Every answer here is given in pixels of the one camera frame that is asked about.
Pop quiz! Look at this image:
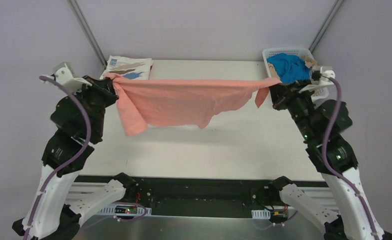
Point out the pink t shirt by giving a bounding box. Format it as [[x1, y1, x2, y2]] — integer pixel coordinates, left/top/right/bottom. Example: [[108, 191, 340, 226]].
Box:
[[104, 73, 281, 137]]

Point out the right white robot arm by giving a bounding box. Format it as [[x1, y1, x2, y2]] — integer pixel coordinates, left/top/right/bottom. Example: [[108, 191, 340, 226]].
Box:
[[268, 83, 392, 240]]

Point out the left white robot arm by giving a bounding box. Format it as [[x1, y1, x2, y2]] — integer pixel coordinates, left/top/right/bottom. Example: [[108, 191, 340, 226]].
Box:
[[12, 75, 138, 240]]

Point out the blue t shirt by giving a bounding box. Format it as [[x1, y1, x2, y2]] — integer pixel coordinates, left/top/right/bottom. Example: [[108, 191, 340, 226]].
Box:
[[267, 53, 310, 84]]

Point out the white plastic basket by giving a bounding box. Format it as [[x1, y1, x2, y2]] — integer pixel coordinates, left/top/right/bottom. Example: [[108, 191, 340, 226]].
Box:
[[262, 46, 332, 102]]

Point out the beige t shirt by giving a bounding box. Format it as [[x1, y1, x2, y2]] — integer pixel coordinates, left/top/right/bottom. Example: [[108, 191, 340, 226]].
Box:
[[269, 56, 317, 79]]

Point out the folded white printed t shirt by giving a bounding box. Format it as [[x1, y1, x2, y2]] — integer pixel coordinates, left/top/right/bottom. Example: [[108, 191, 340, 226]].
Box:
[[100, 55, 153, 80]]

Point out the left controller board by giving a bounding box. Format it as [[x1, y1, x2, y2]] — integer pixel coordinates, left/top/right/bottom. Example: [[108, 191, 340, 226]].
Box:
[[115, 205, 138, 216]]

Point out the controller board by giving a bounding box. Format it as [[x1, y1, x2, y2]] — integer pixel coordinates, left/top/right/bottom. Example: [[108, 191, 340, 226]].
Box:
[[270, 211, 288, 222], [115, 205, 138, 216]]

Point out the right controller board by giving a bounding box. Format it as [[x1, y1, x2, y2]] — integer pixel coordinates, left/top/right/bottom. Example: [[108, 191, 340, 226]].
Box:
[[270, 211, 288, 222]]

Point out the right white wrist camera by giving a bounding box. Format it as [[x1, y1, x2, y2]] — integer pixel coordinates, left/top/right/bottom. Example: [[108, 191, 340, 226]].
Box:
[[299, 65, 335, 93]]

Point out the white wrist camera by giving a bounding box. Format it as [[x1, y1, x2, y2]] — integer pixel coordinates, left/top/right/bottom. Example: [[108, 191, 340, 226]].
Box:
[[47, 62, 92, 94], [299, 65, 335, 93]]

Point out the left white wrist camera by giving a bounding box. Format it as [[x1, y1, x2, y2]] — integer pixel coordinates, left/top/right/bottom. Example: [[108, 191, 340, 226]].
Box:
[[47, 62, 92, 94]]

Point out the right aluminium frame post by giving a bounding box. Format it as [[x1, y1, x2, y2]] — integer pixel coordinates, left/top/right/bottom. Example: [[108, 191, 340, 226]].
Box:
[[308, 0, 346, 53]]

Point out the aluminium frame post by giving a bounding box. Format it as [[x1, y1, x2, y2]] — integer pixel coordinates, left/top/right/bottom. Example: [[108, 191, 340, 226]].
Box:
[[67, 0, 107, 68], [308, 0, 346, 53]]

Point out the left aluminium frame post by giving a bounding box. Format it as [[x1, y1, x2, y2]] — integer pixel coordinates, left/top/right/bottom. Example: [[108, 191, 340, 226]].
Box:
[[67, 0, 107, 68]]

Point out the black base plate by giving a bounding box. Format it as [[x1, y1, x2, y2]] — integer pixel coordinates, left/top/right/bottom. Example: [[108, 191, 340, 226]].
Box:
[[73, 175, 334, 220]]

